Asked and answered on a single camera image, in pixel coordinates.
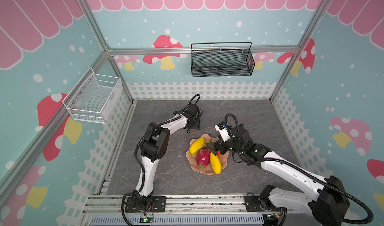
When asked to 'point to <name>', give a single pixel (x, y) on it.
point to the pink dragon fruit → (203, 157)
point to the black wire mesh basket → (212, 59)
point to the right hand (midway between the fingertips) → (212, 140)
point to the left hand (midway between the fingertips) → (193, 126)
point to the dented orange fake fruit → (219, 153)
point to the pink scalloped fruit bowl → (208, 170)
